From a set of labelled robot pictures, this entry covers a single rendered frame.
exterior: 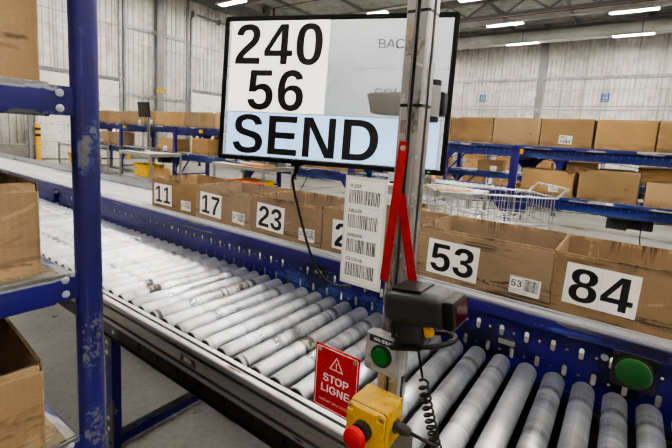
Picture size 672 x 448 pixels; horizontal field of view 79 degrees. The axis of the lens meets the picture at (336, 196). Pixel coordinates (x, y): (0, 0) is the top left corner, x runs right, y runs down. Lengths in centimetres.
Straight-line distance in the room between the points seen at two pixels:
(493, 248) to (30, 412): 108
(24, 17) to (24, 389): 39
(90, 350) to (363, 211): 44
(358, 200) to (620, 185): 488
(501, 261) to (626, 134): 457
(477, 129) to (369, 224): 533
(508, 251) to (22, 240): 110
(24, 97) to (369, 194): 48
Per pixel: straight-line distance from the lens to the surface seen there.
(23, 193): 54
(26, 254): 56
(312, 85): 85
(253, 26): 93
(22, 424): 61
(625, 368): 123
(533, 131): 582
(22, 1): 54
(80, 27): 52
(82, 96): 51
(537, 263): 125
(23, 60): 53
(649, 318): 126
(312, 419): 94
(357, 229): 72
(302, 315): 136
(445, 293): 64
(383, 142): 80
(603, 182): 549
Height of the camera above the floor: 131
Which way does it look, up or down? 8 degrees down
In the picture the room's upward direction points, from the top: 4 degrees clockwise
